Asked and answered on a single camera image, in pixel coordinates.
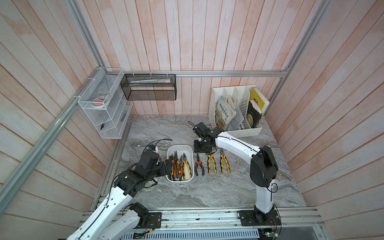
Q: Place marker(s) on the colourful cover book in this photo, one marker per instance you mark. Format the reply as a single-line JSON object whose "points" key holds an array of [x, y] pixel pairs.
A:
{"points": [[224, 113]]}

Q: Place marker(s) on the orange black cutting pliers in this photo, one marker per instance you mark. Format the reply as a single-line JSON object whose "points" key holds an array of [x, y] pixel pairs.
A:
{"points": [[177, 170]]}

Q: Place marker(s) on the yellow handled pliers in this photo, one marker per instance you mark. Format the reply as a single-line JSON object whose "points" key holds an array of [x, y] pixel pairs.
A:
{"points": [[224, 161]]}

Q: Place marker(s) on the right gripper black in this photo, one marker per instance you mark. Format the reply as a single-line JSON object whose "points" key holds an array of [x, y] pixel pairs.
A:
{"points": [[196, 149]]}

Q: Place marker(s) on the white file organizer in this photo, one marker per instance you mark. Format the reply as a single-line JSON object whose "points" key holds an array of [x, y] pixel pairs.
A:
{"points": [[238, 97]]}

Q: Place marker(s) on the tape roll on shelf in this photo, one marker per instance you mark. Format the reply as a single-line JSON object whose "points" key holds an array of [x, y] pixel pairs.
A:
{"points": [[99, 102]]}

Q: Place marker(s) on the yellow black long-nose pliers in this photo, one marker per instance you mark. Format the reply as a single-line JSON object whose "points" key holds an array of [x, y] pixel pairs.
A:
{"points": [[186, 167]]}

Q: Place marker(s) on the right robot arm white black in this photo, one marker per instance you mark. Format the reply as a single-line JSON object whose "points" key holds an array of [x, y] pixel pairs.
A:
{"points": [[263, 165]]}

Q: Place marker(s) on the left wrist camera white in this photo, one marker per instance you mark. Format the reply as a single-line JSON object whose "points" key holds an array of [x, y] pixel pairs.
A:
{"points": [[151, 147]]}

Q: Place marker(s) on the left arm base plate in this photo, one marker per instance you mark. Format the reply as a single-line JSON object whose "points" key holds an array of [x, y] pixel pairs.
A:
{"points": [[150, 221]]}

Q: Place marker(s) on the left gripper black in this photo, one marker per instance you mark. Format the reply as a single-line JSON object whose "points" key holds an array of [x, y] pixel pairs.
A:
{"points": [[163, 172]]}

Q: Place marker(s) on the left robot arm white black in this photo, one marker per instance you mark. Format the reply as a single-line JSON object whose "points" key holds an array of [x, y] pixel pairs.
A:
{"points": [[128, 183]]}

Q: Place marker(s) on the orange black long-nose pliers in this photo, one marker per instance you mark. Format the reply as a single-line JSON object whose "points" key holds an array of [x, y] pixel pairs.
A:
{"points": [[198, 164]]}

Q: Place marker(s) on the yellow black combination pliers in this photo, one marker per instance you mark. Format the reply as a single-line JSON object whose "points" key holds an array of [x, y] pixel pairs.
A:
{"points": [[211, 164]]}

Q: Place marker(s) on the dark cover book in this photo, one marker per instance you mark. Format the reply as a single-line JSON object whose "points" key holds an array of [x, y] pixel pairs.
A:
{"points": [[254, 114]]}

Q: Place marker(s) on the aluminium rail frame front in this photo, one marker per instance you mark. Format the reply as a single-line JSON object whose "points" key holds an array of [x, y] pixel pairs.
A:
{"points": [[214, 218]]}

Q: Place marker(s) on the black mesh wall basket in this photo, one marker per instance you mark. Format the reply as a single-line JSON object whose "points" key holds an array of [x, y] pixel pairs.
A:
{"points": [[149, 87]]}

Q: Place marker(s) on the white wire mesh shelf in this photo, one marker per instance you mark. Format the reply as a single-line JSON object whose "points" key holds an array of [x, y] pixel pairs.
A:
{"points": [[110, 121]]}

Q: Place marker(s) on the yellow book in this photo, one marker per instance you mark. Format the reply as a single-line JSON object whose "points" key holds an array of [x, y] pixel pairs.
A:
{"points": [[259, 98]]}

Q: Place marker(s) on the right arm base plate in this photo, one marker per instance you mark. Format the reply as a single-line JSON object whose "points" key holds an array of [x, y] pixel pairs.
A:
{"points": [[258, 218]]}

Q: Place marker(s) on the white plastic storage box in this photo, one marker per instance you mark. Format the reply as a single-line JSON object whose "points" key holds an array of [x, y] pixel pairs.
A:
{"points": [[182, 149]]}

